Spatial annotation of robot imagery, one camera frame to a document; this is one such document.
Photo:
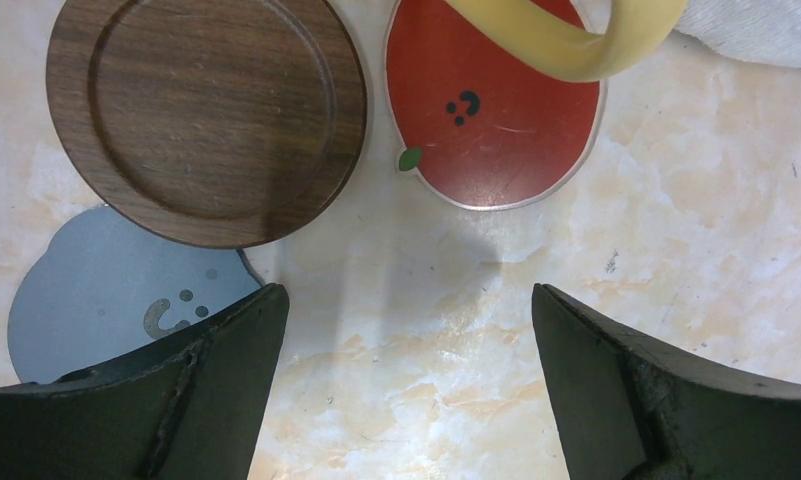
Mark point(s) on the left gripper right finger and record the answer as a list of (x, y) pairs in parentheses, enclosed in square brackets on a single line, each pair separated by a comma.
[(630, 406)]

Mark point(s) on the dark walnut wooden coaster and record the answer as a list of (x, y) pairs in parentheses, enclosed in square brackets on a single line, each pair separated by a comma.
[(220, 124)]

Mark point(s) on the yellow ceramic mug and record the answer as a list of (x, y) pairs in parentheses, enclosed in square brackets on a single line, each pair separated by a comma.
[(565, 52)]

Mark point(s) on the black white checkered pillow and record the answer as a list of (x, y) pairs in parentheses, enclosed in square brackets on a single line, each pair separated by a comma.
[(766, 32)]

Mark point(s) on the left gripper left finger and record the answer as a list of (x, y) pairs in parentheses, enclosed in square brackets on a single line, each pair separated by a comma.
[(187, 406)]

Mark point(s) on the blue-grey apple coaster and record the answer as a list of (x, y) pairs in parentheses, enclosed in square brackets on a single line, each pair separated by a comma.
[(105, 287)]

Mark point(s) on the red apple coaster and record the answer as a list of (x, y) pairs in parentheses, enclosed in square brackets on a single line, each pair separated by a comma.
[(480, 128)]

